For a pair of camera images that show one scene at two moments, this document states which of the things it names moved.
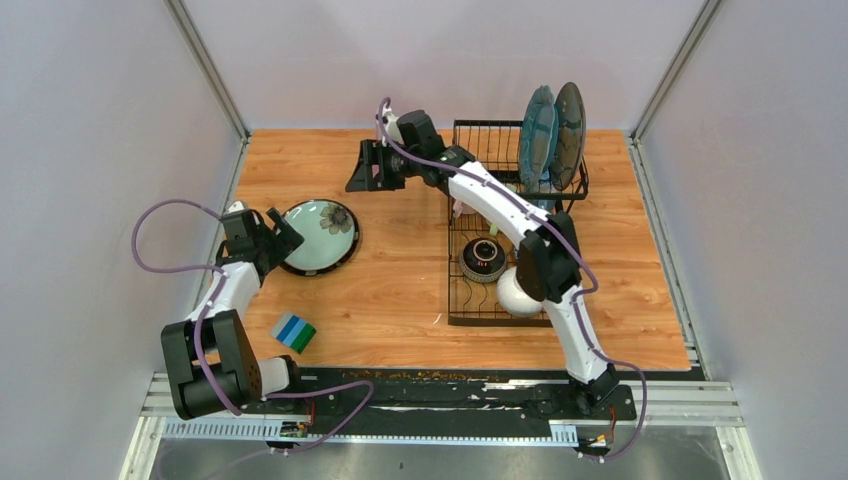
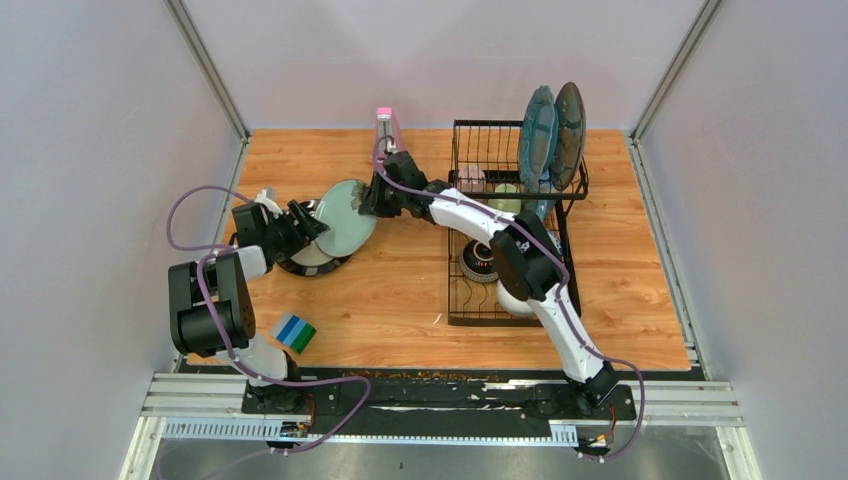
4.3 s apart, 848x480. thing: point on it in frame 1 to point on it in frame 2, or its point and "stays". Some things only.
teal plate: [539, 129] stays
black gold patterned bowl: [483, 260] stays
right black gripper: [372, 154] to [375, 205]
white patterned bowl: [514, 298] stays
